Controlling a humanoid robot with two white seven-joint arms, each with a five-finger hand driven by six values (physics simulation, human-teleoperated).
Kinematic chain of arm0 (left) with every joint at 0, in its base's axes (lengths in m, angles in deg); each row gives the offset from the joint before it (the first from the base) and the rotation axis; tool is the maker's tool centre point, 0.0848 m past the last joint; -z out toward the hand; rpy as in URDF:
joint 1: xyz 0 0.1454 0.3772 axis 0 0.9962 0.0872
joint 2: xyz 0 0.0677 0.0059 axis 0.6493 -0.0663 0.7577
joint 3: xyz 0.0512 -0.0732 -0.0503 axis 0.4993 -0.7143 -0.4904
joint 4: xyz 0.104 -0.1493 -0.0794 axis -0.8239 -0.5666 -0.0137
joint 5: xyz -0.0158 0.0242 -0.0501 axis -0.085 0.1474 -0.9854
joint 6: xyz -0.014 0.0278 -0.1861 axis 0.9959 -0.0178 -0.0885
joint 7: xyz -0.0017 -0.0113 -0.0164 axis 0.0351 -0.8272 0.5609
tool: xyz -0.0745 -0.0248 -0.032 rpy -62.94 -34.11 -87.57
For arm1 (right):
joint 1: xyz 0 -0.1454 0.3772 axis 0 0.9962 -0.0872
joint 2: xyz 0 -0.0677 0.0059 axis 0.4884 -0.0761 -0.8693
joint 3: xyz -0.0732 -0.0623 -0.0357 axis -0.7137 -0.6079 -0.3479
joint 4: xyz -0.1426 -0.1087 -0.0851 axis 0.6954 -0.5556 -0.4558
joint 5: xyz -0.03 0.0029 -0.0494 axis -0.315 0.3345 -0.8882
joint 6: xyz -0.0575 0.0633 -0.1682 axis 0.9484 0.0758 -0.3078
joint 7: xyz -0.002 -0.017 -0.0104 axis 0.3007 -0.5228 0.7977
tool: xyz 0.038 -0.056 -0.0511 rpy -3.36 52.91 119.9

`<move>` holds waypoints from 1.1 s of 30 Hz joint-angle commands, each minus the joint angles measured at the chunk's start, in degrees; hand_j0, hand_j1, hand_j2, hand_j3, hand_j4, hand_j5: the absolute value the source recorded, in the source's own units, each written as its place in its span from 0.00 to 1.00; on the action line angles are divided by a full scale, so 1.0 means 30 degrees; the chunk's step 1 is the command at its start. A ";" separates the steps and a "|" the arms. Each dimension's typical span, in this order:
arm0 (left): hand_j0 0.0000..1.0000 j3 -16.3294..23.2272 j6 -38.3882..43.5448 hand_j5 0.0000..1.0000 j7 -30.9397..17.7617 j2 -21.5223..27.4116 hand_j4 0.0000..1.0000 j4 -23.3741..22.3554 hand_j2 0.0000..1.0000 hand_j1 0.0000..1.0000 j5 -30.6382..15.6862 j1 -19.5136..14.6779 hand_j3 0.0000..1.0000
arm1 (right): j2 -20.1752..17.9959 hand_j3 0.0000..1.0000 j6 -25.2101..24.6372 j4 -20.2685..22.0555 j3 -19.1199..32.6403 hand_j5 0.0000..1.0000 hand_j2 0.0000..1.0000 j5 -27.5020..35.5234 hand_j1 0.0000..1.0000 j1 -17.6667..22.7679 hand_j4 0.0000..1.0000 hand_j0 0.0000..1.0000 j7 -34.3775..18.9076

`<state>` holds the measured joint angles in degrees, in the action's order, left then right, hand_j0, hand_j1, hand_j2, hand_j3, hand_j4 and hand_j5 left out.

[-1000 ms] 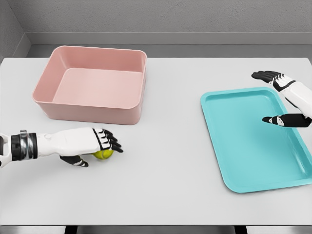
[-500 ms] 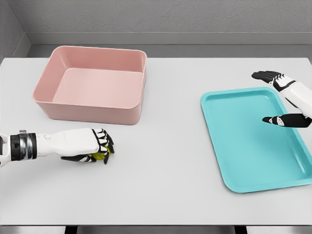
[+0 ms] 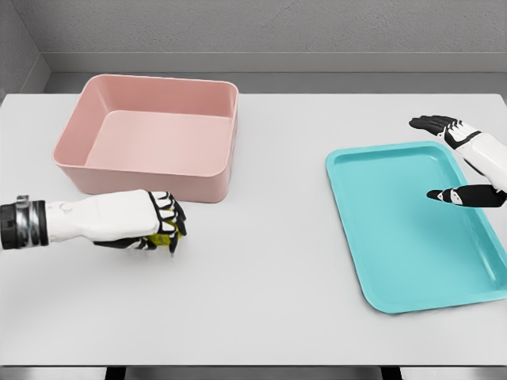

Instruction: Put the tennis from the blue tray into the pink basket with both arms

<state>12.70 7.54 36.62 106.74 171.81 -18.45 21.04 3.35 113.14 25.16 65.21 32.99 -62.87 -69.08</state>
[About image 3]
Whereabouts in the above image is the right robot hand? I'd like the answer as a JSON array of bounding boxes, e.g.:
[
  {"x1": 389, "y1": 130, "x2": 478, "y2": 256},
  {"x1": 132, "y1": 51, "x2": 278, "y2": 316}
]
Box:
[{"x1": 408, "y1": 115, "x2": 507, "y2": 208}]

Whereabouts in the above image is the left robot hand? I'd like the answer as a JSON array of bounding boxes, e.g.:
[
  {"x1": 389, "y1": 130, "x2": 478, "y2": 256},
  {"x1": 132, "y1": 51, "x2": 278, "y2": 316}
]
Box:
[{"x1": 78, "y1": 188, "x2": 188, "y2": 254}]

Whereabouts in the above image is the yellow-green tennis ball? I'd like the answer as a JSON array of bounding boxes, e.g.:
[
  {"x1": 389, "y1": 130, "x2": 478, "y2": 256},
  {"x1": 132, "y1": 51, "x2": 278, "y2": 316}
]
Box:
[{"x1": 143, "y1": 221, "x2": 184, "y2": 249}]

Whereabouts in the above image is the pink basket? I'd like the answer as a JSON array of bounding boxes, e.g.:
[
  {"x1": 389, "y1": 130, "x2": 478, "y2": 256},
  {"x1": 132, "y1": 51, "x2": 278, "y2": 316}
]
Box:
[{"x1": 51, "y1": 74, "x2": 240, "y2": 204}]

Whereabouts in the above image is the blue tray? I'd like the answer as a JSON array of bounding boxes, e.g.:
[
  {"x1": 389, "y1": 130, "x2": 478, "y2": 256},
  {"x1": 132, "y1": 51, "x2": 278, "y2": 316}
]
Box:
[{"x1": 325, "y1": 141, "x2": 507, "y2": 316}]

